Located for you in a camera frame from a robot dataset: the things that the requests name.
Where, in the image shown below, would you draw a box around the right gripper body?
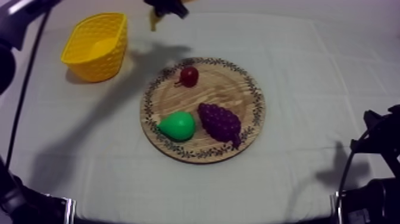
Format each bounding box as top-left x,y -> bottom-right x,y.
349,104 -> 400,155

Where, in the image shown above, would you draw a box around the yellow toy banana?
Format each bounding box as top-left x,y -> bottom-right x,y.
149,9 -> 164,32

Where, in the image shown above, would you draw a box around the round wooden board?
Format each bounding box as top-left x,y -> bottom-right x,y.
139,56 -> 267,164

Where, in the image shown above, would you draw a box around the yellow plastic basket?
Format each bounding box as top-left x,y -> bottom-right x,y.
60,12 -> 129,83

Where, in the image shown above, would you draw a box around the purple toy grapes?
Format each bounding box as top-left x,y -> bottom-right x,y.
196,102 -> 243,149

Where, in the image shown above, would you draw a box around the small red fruit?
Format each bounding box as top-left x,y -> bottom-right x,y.
174,66 -> 200,88

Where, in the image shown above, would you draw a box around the green toy pear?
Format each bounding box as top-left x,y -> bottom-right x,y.
156,111 -> 197,142

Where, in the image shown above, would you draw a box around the silver metal bar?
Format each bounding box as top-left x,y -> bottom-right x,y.
63,197 -> 77,224

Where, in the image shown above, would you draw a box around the black cable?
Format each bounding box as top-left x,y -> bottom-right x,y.
333,129 -> 371,224
5,8 -> 52,171

